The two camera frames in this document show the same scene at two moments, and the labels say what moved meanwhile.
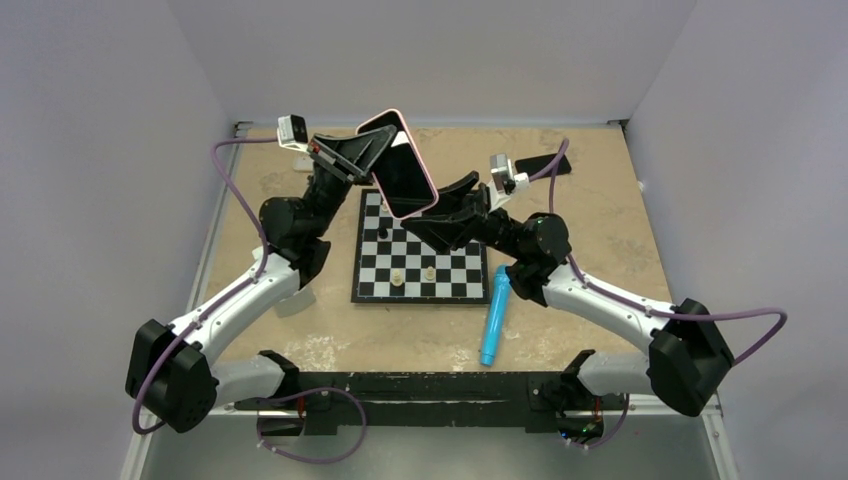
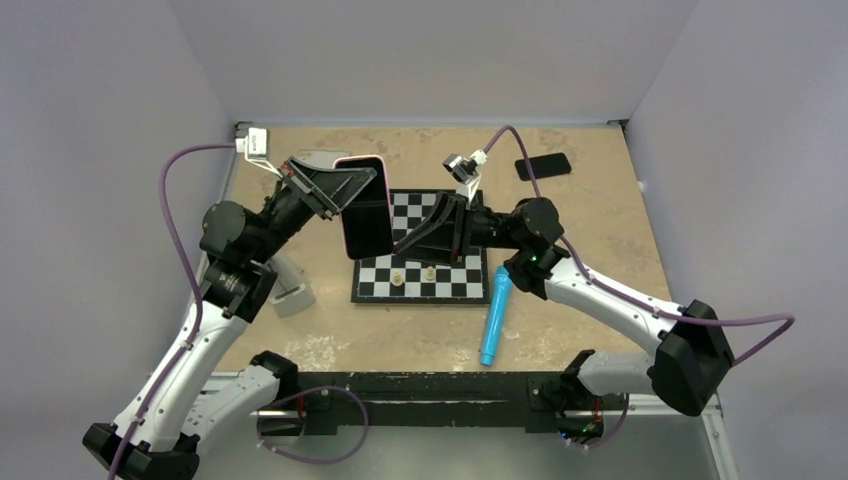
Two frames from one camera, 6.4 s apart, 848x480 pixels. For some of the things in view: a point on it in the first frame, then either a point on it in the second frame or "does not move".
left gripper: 351,158 to 328,189
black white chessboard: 396,263 does not move
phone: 401,173 to 368,219
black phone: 536,164 does not move
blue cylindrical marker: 496,316 does not move
